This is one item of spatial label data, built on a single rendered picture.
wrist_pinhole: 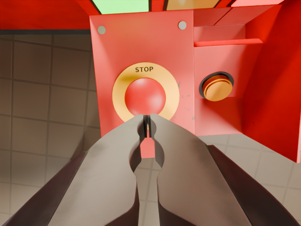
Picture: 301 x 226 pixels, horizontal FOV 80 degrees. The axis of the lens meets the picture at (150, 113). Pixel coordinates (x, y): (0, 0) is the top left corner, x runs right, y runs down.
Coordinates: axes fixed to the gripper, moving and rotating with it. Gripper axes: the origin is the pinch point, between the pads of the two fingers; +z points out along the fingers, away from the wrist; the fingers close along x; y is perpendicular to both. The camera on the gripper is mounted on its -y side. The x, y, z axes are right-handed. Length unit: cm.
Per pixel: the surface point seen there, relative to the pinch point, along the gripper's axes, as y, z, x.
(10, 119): 41, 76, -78
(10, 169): 69, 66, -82
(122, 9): -6.5, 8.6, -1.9
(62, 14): -7, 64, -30
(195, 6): -6.4, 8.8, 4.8
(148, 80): -0.7, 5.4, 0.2
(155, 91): 0.2, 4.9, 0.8
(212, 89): 3.4, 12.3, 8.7
